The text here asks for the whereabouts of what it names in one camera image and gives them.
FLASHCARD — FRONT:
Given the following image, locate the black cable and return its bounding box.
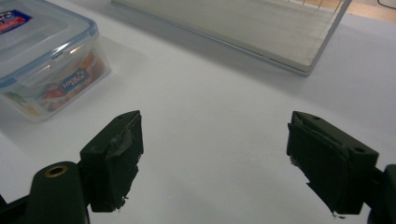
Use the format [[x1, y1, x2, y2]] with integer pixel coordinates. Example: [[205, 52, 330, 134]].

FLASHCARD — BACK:
[[376, 0, 396, 10]]

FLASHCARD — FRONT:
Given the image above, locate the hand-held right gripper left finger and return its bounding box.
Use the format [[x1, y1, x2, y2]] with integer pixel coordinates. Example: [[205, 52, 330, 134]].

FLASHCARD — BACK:
[[25, 109, 145, 224]]

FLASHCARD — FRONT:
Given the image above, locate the white dish rack tray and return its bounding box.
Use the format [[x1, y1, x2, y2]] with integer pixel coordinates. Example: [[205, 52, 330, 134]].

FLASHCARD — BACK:
[[110, 0, 354, 77]]

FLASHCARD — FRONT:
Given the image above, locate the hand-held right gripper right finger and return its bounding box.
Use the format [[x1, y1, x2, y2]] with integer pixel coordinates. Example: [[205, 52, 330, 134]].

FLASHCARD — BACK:
[[286, 110, 396, 224]]

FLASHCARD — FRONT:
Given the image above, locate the clear plastic food container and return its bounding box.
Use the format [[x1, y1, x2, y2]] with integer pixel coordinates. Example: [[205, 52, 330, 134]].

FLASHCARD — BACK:
[[0, 0, 112, 122]]

